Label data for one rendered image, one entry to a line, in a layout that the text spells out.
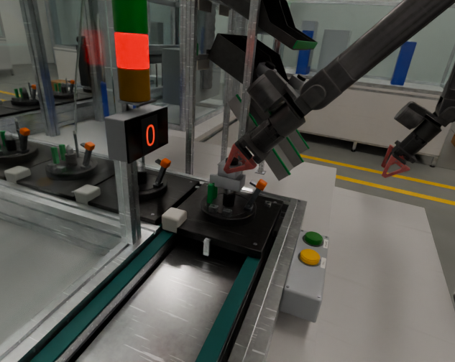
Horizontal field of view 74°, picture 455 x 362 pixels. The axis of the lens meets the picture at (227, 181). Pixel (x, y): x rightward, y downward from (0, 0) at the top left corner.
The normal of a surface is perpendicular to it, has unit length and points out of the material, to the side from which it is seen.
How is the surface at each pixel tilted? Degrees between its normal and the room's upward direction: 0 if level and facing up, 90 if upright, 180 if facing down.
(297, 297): 90
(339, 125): 90
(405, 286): 0
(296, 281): 0
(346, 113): 90
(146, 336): 0
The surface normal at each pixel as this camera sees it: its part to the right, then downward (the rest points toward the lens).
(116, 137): -0.35, 0.39
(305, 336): 0.07, -0.90
